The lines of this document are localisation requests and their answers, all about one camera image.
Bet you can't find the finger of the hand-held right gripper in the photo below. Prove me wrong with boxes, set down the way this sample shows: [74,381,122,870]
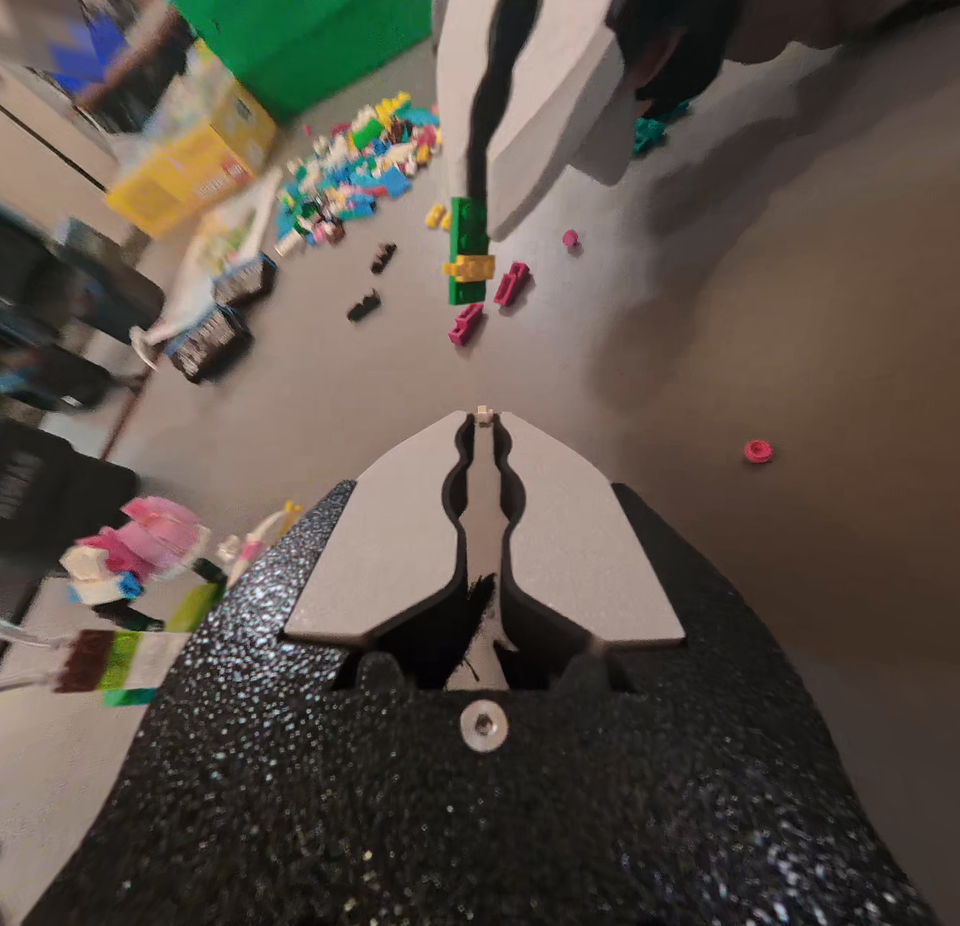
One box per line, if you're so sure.
[483,0,639,243]
[431,0,519,201]

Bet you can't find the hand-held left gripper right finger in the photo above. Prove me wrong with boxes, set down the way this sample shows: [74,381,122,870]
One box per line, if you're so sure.
[495,410,687,650]

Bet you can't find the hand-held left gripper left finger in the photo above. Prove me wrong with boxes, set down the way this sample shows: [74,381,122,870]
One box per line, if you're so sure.
[285,410,474,646]

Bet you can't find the multicolour lego wing assembly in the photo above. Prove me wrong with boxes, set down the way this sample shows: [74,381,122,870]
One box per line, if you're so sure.
[446,195,492,306]

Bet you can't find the lego flower model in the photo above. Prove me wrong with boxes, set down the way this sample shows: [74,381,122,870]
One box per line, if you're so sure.
[0,495,305,710]

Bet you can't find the person's right forearm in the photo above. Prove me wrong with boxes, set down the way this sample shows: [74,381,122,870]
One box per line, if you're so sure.
[723,0,960,65]

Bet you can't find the teal lego wedge pieces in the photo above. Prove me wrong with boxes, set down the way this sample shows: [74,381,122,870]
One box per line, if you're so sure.
[630,97,695,156]

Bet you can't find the pile of mixed lego bricks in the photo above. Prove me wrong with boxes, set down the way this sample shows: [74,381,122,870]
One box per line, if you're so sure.
[272,90,444,260]

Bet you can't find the white lego picture sheet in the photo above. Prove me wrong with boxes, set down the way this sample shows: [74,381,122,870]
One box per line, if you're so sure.
[161,169,285,327]

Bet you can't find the yellow lego box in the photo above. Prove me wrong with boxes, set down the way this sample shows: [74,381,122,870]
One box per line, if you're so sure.
[105,79,280,239]

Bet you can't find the person's right hand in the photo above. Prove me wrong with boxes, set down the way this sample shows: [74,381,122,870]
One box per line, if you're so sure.
[633,30,687,95]

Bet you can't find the stack of green bins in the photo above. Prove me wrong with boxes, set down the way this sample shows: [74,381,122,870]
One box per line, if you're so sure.
[168,0,436,121]

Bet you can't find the black battery with blue edge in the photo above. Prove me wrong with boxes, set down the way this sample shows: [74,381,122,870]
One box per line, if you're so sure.
[210,253,279,308]
[166,304,255,383]

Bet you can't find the black charger case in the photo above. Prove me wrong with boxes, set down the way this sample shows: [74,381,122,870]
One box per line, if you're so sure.
[0,424,140,567]
[52,217,166,346]

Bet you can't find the blue plastic bin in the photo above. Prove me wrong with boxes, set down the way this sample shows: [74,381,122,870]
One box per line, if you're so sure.
[45,11,129,91]

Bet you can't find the white cable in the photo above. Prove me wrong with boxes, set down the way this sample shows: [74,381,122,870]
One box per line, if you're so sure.
[129,319,196,372]

